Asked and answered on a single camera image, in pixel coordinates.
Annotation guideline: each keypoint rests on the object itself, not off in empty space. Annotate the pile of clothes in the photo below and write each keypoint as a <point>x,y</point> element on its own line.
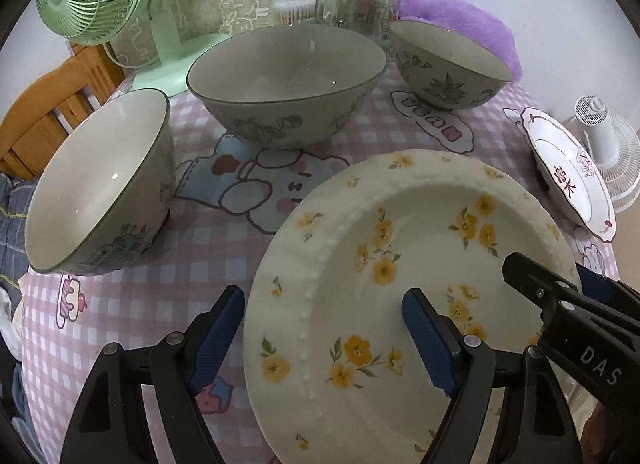
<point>19,441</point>

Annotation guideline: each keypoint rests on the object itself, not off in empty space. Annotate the cotton swab container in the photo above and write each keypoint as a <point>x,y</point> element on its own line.
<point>291,12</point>

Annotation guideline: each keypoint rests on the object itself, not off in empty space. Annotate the beaded yellow floral deep plate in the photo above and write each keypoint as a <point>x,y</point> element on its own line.
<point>331,371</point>

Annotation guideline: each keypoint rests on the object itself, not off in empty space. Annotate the white desk fan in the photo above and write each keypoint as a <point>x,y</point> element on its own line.
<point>613,146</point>

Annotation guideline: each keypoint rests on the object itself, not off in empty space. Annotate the white red-rimmed plate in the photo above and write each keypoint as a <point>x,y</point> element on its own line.
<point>575,183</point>

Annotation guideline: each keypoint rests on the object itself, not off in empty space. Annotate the purple plush toy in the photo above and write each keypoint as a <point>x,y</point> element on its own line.
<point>472,22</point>

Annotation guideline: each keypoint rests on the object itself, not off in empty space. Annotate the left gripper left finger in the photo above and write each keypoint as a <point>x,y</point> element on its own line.
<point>109,423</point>

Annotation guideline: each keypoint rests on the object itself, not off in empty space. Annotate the green desk fan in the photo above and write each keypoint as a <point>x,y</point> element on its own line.
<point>93,22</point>

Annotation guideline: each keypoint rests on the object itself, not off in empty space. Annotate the grey plaid pillow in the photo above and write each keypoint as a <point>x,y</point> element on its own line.
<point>16,195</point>

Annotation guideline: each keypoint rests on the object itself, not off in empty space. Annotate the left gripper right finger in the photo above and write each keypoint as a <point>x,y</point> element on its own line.
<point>535,425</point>

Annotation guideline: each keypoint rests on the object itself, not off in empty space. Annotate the wooden bed headboard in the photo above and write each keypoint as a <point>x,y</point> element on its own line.
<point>51,108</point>

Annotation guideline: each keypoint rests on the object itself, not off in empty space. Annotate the floral ceramic bowl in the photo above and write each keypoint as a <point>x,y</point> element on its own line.
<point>286,87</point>
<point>105,193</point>
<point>444,68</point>

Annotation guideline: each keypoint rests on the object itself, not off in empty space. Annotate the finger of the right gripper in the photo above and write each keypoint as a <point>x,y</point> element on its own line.
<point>540,283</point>
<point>614,294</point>

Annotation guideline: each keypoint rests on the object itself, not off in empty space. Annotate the pink checkered tablecloth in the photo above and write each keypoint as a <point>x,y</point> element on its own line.
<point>230,198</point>

